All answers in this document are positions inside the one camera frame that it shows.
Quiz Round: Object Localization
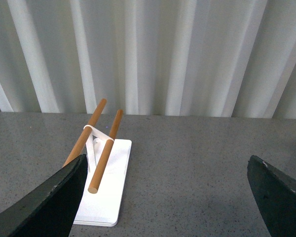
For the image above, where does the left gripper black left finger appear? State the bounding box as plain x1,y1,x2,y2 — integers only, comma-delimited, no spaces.
0,154,88,237

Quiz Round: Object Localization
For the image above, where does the wooden rack rod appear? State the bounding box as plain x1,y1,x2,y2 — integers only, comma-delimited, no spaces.
88,109,123,194
63,98,107,167

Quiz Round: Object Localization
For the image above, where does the white curtain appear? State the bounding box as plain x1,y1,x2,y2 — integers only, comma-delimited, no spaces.
0,0,296,119

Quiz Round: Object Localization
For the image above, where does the near wooden rack rod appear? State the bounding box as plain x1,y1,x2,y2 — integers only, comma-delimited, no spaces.
88,109,123,194

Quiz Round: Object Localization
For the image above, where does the white towel rack stand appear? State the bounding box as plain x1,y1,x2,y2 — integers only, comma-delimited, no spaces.
74,125,132,227

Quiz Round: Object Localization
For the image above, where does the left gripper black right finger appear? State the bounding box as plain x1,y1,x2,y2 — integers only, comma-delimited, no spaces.
247,156,296,237

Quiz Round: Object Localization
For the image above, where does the far wooden rack rod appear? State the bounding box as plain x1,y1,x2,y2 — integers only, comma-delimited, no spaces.
63,98,107,167

